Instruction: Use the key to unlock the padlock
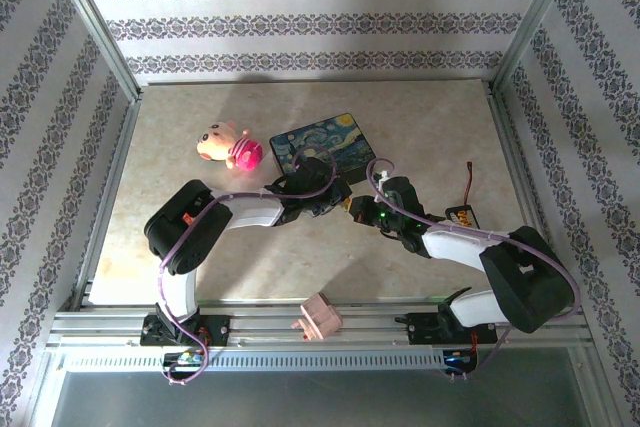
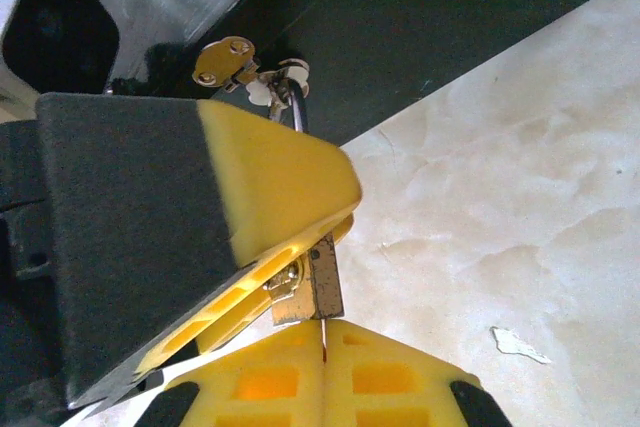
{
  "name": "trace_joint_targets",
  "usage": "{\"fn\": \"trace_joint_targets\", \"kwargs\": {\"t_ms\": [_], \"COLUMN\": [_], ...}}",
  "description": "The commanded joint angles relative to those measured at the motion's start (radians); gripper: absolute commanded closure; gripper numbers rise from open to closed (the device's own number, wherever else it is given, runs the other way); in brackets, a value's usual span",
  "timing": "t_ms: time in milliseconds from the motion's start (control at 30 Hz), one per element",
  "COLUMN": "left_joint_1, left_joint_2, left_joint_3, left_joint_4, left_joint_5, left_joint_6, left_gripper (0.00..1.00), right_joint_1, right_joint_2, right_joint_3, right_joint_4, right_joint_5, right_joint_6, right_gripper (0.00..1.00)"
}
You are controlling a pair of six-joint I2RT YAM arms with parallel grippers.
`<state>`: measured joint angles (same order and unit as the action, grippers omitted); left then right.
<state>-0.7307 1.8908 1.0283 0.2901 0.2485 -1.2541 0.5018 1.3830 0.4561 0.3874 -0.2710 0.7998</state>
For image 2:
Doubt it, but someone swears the black yellow-tipped right gripper right finger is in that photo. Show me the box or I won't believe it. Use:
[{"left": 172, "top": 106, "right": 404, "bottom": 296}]
[{"left": 324, "top": 319, "right": 514, "bottom": 427}]

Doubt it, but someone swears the black yellow-tipped right gripper left finger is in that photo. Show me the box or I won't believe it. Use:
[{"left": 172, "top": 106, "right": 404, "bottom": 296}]
[{"left": 132, "top": 319, "right": 325, "bottom": 427}]

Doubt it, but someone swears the starry night painting box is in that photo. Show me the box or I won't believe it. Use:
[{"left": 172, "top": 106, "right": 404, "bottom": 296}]
[{"left": 102, "top": 0, "right": 640, "bottom": 148}]

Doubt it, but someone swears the white paper scrap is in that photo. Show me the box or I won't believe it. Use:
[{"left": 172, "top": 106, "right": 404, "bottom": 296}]
[{"left": 489, "top": 325, "right": 553, "bottom": 366}]

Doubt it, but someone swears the brass key on ring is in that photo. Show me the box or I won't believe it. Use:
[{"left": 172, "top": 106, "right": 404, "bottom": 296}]
[{"left": 192, "top": 35, "right": 311, "bottom": 121}]

